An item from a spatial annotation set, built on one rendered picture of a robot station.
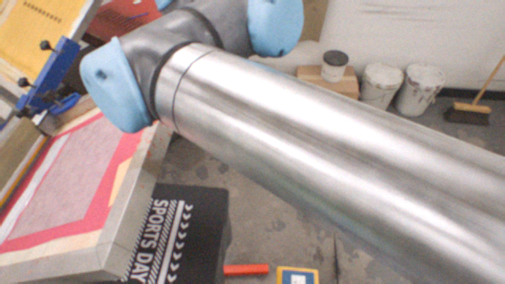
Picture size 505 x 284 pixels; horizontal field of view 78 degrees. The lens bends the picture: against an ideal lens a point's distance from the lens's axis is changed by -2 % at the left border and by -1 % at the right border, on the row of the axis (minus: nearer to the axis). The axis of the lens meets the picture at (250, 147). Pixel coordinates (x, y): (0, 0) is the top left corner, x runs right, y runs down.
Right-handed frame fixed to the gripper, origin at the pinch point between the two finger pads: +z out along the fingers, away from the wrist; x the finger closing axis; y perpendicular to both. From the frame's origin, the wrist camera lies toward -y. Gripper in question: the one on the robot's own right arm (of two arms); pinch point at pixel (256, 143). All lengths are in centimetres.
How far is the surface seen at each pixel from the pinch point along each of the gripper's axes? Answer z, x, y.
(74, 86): 23, -110, -75
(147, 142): -11.7, -16.1, 6.9
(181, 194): 43, -44, -18
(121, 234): -11.0, -14.9, 23.8
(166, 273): 44, -42, 11
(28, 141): 1, -73, -14
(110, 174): -4.7, -28.8, 7.6
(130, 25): 14, -83, -108
